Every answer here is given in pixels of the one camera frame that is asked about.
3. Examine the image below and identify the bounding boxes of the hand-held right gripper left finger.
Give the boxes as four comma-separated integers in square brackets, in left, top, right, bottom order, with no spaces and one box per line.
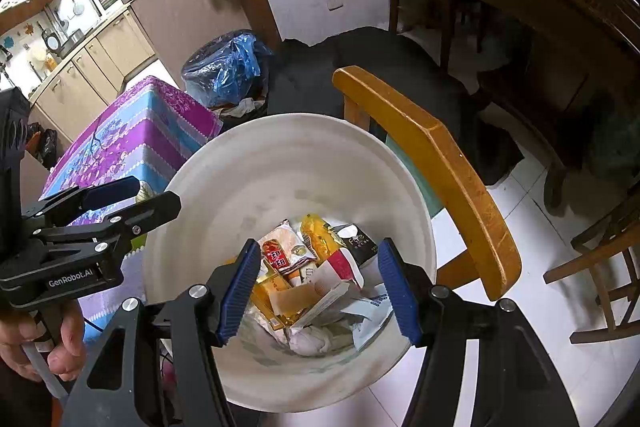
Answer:
[60,238,263,427]

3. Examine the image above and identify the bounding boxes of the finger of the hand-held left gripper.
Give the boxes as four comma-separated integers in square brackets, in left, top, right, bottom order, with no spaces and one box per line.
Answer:
[32,191,182,280]
[22,176,141,228]

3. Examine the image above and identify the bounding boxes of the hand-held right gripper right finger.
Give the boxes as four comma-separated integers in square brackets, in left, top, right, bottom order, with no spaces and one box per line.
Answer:
[377,238,581,427]

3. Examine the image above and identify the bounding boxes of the white plastic bucket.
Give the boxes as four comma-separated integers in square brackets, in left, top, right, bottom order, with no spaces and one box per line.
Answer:
[141,113,438,414]

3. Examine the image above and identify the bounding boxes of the person's left hand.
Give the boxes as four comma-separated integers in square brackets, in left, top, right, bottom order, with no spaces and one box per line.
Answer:
[0,299,87,383]

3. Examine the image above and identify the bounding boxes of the black white carton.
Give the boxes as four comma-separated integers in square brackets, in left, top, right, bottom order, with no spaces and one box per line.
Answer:
[332,224,378,268]

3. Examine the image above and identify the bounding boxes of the floral striped tablecloth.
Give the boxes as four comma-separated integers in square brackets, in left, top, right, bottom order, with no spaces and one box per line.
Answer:
[40,76,223,343]

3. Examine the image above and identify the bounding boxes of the black bag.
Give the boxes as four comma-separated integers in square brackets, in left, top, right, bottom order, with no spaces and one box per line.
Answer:
[27,122,58,168]

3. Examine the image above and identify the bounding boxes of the white crumpled tissue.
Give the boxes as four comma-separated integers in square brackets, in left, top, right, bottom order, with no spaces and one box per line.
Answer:
[287,324,333,355]

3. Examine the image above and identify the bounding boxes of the yellow wooden chair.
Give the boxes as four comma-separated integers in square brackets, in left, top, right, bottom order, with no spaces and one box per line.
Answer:
[332,66,522,303]

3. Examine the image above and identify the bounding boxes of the bin with blue bag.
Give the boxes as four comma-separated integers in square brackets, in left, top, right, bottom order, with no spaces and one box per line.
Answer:
[181,32,273,118]

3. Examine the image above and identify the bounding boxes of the beige base cabinets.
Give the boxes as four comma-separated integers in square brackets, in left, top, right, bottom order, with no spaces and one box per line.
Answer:
[27,0,251,142]

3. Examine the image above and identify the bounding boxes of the dark wooden table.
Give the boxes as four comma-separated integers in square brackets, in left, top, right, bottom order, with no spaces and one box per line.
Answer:
[417,0,640,208]

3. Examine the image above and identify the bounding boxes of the beige wall cabinet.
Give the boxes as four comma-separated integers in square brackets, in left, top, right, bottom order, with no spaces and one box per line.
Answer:
[0,0,66,38]

